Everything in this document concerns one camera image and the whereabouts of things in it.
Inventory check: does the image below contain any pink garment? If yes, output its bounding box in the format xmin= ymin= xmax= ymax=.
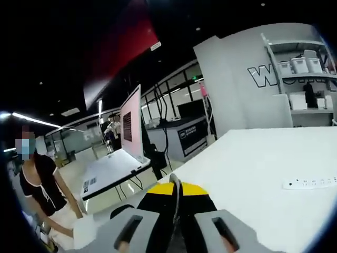
xmin=199 ymin=81 xmax=209 ymax=100

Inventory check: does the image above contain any red ceiling panel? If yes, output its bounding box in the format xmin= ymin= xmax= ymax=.
xmin=83 ymin=0 xmax=162 ymax=109

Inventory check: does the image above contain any white box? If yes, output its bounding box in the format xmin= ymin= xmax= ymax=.
xmin=288 ymin=92 xmax=309 ymax=111

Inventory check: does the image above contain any ceiling light strip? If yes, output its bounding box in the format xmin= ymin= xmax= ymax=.
xmin=12 ymin=112 xmax=63 ymax=129

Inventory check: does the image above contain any black equipment case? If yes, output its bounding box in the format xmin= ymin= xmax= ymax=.
xmin=150 ymin=150 xmax=168 ymax=180

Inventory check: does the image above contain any white boxy object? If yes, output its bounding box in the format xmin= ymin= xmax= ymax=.
xmin=72 ymin=215 xmax=98 ymax=250

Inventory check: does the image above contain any pink display screen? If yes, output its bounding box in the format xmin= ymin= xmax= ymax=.
xmin=120 ymin=84 xmax=145 ymax=163

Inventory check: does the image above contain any white power strip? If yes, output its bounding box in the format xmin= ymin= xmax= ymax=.
xmin=282 ymin=176 xmax=337 ymax=190

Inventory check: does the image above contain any grey counter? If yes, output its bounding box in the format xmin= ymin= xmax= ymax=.
xmin=146 ymin=115 xmax=209 ymax=163

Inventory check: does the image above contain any grey shelf unit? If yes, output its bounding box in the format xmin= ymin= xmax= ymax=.
xmin=260 ymin=31 xmax=337 ymax=127

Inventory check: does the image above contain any group of white storage bins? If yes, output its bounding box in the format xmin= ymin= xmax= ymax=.
xmin=277 ymin=50 xmax=337 ymax=76

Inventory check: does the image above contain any white tilted table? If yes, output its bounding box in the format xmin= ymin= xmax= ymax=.
xmin=80 ymin=149 xmax=151 ymax=202

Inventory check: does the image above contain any black monitor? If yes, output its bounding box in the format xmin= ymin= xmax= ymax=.
xmin=176 ymin=101 xmax=206 ymax=119

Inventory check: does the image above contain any black bag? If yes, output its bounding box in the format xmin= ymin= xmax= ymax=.
xmin=302 ymin=83 xmax=319 ymax=109

